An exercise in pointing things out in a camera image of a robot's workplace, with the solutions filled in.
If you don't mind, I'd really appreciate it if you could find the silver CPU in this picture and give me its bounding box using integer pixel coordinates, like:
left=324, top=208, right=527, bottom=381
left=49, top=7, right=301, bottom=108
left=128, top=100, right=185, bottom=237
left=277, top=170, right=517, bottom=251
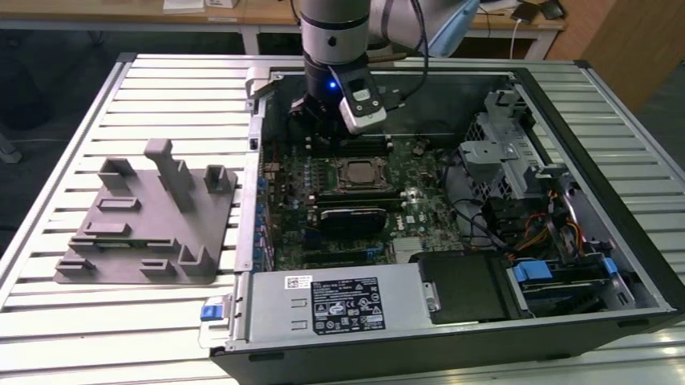
left=348, top=162, right=380, bottom=181

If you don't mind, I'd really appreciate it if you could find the metal socket cover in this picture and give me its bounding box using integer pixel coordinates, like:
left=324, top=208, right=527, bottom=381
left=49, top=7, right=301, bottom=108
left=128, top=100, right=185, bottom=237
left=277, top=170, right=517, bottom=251
left=334, top=156, right=388, bottom=193

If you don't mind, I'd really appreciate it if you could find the CPU socket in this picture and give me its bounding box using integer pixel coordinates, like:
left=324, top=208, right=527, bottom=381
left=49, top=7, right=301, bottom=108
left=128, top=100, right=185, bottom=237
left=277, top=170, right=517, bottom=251
left=332, top=156, right=388, bottom=193

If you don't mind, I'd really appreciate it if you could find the black RAM slot bank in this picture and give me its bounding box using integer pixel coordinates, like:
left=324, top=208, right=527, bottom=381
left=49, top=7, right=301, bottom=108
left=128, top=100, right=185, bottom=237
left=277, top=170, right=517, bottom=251
left=316, top=191, right=403, bottom=209
left=308, top=134, right=396, bottom=158

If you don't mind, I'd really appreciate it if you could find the wooden desk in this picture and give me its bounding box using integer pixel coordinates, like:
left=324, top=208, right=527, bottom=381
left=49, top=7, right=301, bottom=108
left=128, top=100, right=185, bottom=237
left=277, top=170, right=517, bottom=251
left=0, top=0, right=569, bottom=61

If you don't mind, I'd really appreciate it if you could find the black graphics card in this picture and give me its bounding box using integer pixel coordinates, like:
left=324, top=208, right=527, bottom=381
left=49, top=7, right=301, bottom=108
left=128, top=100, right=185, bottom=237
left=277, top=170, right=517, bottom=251
left=320, top=206, right=388, bottom=241

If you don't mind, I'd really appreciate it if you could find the silver metal drive cage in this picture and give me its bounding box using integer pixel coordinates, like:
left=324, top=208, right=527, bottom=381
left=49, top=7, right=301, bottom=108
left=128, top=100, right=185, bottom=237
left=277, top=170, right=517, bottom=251
left=457, top=90, right=548, bottom=201

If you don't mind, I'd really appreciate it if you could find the black expansion slot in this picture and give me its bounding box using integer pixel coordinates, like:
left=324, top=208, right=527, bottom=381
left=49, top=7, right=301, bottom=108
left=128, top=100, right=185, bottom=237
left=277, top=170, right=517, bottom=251
left=308, top=249, right=371, bottom=268

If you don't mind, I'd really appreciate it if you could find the green motherboard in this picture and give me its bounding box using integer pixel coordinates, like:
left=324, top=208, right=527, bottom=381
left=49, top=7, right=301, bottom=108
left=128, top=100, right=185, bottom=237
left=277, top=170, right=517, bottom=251
left=260, top=136, right=467, bottom=270

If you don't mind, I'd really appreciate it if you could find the black power adapter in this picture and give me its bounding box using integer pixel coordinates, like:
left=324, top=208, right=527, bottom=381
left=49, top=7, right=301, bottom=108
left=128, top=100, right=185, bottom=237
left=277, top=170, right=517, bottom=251
left=511, top=2, right=543, bottom=22

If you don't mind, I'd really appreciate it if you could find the silver chipset heat sink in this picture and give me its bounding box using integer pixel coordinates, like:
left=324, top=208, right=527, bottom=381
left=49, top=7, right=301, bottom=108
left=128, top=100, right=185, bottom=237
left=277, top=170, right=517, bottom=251
left=393, top=238, right=424, bottom=264

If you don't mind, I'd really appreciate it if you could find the grey parts rack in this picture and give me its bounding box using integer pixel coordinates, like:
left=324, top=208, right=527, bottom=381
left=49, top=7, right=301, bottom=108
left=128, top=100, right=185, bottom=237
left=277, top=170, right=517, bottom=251
left=53, top=138, right=242, bottom=288

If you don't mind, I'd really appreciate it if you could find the silver power supply unit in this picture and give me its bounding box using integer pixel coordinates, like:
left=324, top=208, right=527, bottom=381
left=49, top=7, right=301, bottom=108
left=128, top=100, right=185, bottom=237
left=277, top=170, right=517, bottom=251
left=228, top=270, right=435, bottom=350

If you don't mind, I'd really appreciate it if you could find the grey chair leg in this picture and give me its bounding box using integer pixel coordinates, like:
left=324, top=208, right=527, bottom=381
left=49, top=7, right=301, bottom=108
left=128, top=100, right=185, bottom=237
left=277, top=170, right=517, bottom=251
left=0, top=134, right=23, bottom=164

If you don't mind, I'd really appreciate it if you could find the wooden cabinet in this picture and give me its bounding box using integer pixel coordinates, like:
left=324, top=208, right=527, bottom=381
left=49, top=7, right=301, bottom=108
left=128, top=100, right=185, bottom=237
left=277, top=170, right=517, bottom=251
left=545, top=0, right=685, bottom=109

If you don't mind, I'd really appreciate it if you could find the blue disk carrier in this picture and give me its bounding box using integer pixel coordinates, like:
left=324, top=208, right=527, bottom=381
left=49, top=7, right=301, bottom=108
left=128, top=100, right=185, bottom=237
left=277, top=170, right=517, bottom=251
left=511, top=259, right=556, bottom=288

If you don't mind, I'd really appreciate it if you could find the black open PC case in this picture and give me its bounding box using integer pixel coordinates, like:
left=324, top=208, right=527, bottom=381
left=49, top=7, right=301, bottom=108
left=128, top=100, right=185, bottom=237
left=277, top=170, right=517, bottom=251
left=198, top=66, right=685, bottom=385

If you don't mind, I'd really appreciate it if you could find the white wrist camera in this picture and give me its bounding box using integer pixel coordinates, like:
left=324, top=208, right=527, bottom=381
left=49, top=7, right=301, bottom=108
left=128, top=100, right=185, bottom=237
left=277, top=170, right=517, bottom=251
left=326, top=66, right=388, bottom=136

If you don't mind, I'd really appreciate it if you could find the black cable brass connector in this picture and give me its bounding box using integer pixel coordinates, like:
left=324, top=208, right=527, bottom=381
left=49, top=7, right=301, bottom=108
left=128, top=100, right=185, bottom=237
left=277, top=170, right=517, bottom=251
left=368, top=0, right=431, bottom=107

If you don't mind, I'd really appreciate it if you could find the white cable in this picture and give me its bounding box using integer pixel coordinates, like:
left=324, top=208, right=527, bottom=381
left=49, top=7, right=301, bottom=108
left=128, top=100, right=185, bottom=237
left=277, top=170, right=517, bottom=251
left=508, top=18, right=524, bottom=59

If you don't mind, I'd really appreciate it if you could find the coloured wire bundle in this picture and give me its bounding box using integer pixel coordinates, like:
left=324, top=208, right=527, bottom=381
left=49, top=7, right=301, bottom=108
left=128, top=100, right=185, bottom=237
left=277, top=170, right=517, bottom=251
left=508, top=212, right=586, bottom=260

